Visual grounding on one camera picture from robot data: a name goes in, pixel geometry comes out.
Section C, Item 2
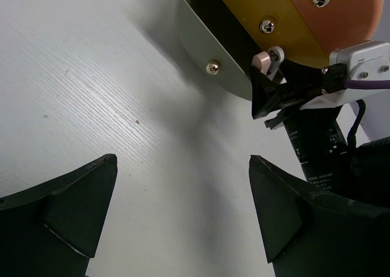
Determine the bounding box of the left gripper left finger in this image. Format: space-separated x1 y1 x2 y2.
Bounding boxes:
1 154 118 276

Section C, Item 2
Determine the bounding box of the cream cylindrical desk organizer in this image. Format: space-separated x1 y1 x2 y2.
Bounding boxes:
175 0 385 100

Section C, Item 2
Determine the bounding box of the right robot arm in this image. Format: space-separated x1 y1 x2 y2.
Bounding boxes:
250 57 389 207

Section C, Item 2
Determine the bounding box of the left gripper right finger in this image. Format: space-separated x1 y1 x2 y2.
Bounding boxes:
249 155 389 276

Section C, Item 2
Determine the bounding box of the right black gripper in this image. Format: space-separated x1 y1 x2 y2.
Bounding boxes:
249 60 349 195

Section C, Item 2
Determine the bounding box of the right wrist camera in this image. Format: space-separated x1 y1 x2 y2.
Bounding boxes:
298 40 390 112

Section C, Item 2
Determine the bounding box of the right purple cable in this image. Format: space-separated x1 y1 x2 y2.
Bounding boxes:
344 78 390 92

